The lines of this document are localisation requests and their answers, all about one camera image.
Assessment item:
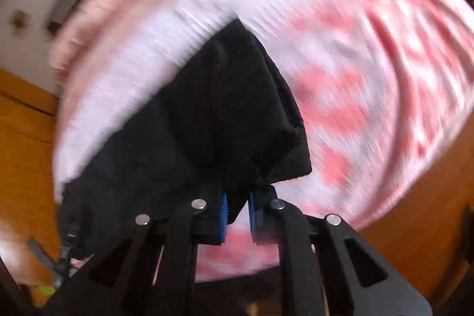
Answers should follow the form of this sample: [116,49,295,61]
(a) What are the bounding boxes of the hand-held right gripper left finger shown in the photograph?
[42,192,229,316]

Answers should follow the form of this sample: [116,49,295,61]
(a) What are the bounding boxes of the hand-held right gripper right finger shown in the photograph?
[247,186,434,316]

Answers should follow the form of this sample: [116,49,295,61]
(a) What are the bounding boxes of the black pants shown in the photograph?
[55,18,312,267]

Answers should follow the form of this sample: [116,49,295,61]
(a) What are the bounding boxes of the pink and white patterned blanket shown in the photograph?
[51,0,474,283]

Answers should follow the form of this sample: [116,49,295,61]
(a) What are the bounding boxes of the brown wall socket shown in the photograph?
[11,10,29,31]

